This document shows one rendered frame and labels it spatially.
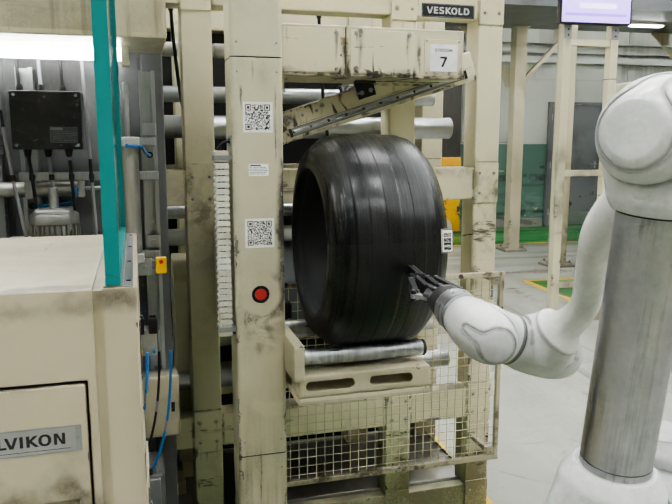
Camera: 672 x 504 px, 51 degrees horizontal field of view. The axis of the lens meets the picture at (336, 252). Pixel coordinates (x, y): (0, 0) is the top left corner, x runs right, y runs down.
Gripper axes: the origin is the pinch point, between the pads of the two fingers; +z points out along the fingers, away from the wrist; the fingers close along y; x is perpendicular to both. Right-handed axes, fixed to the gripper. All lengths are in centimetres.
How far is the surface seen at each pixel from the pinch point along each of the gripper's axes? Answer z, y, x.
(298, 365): 8.8, 25.9, 25.3
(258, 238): 24.3, 33.5, -3.6
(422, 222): 5.9, -3.3, -11.3
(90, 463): -60, 70, 2
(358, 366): 13.3, 8.6, 29.4
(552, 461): 94, -115, 128
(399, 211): 7.2, 2.4, -13.9
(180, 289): 95, 49, 35
